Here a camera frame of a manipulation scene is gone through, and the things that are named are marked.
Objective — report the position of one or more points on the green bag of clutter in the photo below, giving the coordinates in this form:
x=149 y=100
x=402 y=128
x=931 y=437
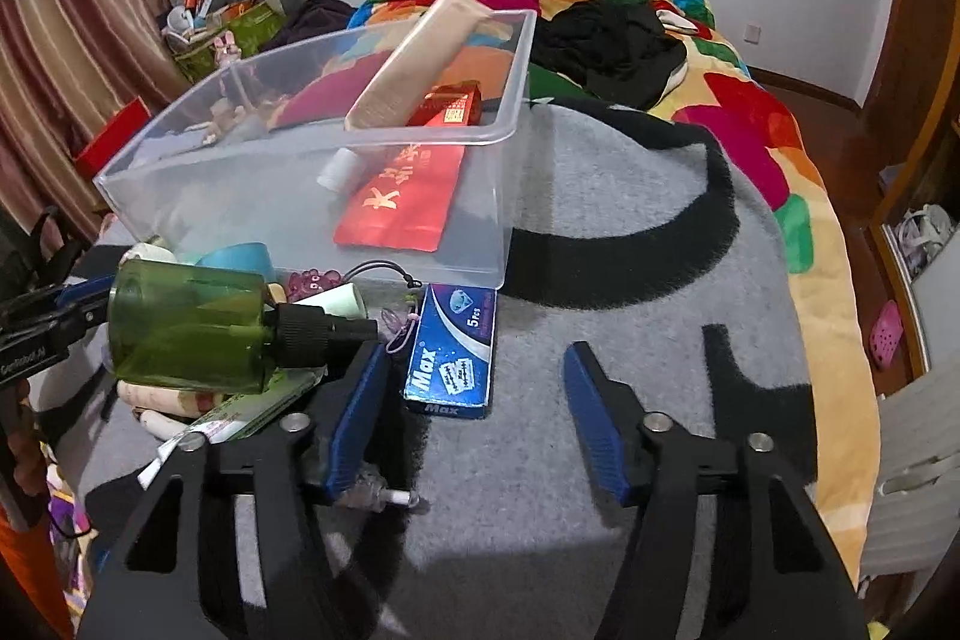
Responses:
x=204 y=35

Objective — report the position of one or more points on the striped brown curtain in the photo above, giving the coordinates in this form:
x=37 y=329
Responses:
x=67 y=67

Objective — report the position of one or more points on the pale green tube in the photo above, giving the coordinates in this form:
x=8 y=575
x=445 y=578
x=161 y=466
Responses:
x=340 y=301

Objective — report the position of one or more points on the wooden shelf unit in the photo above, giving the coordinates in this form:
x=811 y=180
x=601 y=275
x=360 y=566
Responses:
x=912 y=111

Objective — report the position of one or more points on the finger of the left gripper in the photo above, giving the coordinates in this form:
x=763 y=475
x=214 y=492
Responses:
x=85 y=301

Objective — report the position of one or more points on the white small bottle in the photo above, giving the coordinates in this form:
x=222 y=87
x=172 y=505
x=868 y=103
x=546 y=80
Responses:
x=343 y=173

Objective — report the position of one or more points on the red flat box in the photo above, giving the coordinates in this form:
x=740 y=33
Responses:
x=115 y=134

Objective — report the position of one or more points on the blue Max box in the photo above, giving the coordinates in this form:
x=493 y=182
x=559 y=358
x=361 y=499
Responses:
x=452 y=353

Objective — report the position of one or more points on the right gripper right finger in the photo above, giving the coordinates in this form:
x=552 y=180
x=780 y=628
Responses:
x=776 y=571

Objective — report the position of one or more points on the red envelope packet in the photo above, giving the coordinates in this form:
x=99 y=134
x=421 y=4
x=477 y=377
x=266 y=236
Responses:
x=406 y=205

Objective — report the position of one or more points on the clear plastic storage bin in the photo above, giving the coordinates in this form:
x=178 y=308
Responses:
x=260 y=151

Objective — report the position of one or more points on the red small box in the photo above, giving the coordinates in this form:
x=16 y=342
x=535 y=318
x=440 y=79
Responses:
x=458 y=105

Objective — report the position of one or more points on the colourful patchwork quilt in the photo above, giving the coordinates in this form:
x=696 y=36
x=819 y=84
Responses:
x=764 y=138

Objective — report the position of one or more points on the pink crocs shoe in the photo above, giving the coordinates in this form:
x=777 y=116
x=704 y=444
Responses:
x=886 y=334

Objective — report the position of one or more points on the green spray bottle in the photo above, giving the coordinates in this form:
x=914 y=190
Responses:
x=214 y=330

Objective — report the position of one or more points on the dark purple garment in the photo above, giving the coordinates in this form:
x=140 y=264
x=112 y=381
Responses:
x=314 y=17

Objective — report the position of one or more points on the white toothpaste tube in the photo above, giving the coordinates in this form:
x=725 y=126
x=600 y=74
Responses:
x=240 y=416

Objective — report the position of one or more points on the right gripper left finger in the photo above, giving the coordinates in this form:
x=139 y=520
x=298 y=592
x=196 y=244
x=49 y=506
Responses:
x=352 y=427

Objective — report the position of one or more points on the black clothing pile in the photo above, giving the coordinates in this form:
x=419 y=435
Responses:
x=619 y=52

